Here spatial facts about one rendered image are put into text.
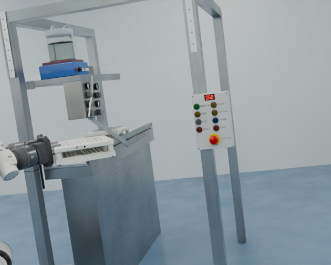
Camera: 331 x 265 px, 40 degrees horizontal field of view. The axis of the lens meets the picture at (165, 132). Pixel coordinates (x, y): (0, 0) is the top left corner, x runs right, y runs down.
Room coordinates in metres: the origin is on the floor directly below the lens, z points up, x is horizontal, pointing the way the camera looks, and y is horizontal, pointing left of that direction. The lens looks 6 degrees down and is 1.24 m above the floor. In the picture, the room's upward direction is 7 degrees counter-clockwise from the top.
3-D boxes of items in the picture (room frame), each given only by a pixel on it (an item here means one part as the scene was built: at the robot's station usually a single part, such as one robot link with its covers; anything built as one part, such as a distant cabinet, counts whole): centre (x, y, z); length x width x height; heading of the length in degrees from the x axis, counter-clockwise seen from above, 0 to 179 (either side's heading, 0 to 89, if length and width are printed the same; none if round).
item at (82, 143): (1.95, 0.37, 1.02); 0.25 x 0.24 x 0.02; 16
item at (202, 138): (2.11, -0.23, 1.03); 0.17 x 0.06 x 0.26; 76
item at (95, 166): (3.08, 0.40, 0.83); 1.30 x 0.29 x 0.10; 166
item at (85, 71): (2.53, 0.50, 1.38); 0.21 x 0.20 x 0.09; 76
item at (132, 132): (3.04, 0.27, 0.91); 1.32 x 0.02 x 0.03; 166
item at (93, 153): (1.95, 0.37, 0.97); 0.24 x 0.24 x 0.02; 16
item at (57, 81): (2.72, 0.51, 1.31); 0.62 x 0.38 x 0.04; 166
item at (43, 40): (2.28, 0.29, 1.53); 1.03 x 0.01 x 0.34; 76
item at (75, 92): (2.49, 0.43, 1.20); 0.22 x 0.11 x 0.20; 166
